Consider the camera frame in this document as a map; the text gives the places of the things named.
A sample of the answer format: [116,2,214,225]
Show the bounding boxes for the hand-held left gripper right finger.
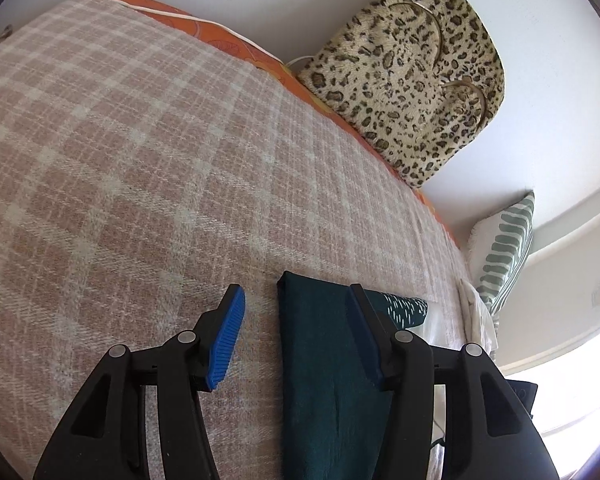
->
[345,284,561,480]

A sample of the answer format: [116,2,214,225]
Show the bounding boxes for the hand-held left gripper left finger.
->
[32,285,245,480]

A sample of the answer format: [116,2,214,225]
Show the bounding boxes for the white and teal printed shirt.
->
[275,270,463,480]

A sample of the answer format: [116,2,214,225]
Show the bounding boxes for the folded white clothes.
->
[457,279,497,358]

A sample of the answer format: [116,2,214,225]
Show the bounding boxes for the window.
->
[500,325,600,461]

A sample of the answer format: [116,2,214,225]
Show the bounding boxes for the green striped white pillow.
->
[469,191,536,317]

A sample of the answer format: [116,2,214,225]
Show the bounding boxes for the pink plaid blanket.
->
[0,0,481,480]

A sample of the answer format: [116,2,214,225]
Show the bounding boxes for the leopard print cushion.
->
[296,0,506,189]

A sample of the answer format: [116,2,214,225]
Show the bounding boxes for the orange bed sheet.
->
[104,0,461,248]

